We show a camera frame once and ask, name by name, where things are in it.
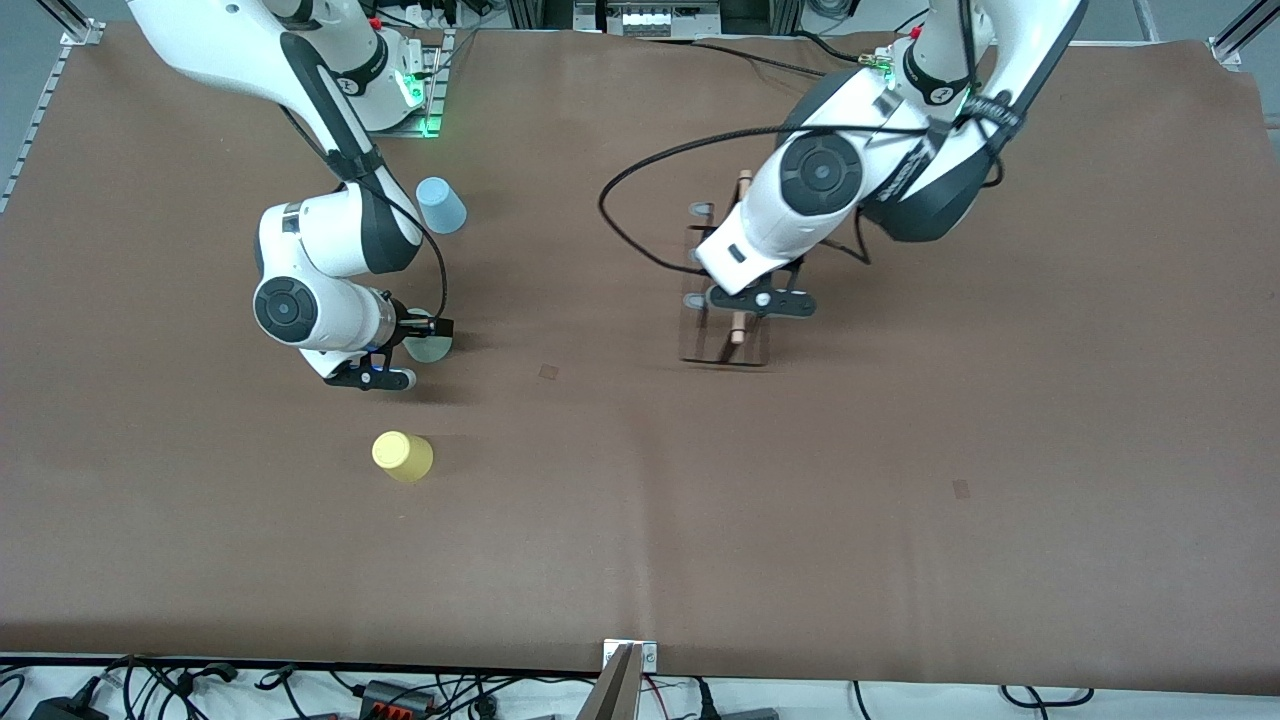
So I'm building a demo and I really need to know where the black wire cup holder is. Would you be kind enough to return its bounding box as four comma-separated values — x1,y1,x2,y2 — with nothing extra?
680,168,773,369

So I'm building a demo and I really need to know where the black orange terminal block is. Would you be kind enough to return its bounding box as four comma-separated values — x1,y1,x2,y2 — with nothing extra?
360,680,433,717

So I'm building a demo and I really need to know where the perforated aluminium side rail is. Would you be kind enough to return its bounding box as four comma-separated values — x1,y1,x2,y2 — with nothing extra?
0,45,73,216

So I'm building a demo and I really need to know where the white power strip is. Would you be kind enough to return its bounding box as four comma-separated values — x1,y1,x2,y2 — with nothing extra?
598,0,723,39

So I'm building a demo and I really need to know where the aluminium frame profile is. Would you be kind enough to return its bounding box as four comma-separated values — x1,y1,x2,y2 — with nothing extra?
1208,0,1280,69
575,643,643,720
40,0,109,49

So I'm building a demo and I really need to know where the yellow cup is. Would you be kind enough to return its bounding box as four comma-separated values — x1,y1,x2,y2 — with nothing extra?
371,431,435,484

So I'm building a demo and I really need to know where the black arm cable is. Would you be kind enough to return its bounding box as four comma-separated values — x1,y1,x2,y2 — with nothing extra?
598,120,1006,276
280,100,450,326

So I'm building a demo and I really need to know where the brown paper table cover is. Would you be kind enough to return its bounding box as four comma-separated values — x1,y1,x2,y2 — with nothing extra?
0,22,1280,696

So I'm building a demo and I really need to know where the light blue cup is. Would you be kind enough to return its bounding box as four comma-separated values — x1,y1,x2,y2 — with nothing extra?
416,177,468,236

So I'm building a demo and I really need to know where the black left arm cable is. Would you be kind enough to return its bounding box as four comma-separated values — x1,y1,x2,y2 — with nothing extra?
598,120,1006,276

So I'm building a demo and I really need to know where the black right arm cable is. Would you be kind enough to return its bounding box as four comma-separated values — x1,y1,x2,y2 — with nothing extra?
280,100,450,326

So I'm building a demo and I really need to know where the black power adapter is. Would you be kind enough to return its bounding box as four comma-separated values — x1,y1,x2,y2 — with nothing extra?
28,695,106,720

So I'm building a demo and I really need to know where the black plug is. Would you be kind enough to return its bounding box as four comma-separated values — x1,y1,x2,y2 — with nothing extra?
690,680,783,720

